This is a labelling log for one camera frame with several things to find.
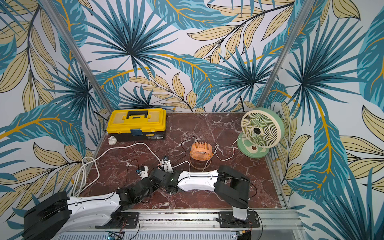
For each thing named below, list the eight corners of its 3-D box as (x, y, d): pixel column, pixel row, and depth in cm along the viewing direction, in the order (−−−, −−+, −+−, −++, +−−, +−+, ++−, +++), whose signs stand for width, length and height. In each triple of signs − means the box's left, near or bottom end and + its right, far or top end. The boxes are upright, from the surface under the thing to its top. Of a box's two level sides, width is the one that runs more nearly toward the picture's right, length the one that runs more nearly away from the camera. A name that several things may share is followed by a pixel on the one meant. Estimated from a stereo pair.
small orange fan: (190, 162, 95) (190, 152, 85) (190, 150, 100) (190, 140, 90) (210, 162, 95) (212, 152, 86) (209, 151, 100) (211, 141, 91)
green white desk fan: (239, 161, 97) (257, 130, 71) (234, 139, 107) (249, 106, 82) (262, 161, 97) (289, 130, 71) (256, 139, 107) (276, 106, 82)
